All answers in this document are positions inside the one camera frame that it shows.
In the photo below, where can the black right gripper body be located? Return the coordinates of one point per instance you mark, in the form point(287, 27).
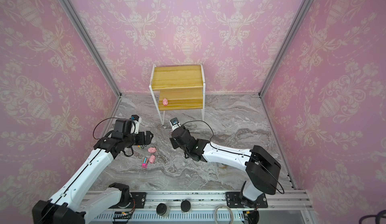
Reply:
point(175, 145)

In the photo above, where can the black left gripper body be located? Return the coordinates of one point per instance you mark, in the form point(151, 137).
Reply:
point(135, 139)

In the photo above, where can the pink toy pig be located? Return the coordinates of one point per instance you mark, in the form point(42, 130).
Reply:
point(152, 159)
point(165, 102)
point(152, 150)

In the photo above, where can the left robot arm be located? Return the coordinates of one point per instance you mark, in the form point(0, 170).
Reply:
point(66, 207)

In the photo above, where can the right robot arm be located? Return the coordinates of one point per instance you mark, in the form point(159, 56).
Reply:
point(261, 167)

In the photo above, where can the pink blue toy truck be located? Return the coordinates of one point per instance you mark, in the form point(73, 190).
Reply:
point(145, 163)

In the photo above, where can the black round knob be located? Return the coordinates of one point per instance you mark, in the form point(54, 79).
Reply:
point(162, 210)
point(186, 206)

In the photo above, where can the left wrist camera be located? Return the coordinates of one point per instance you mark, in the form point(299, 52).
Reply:
point(136, 121)

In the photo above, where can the wooden two-tier shelf white frame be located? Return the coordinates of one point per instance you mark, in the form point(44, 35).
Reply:
point(184, 86)

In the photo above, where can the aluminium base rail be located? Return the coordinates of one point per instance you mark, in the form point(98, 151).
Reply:
point(291, 200)

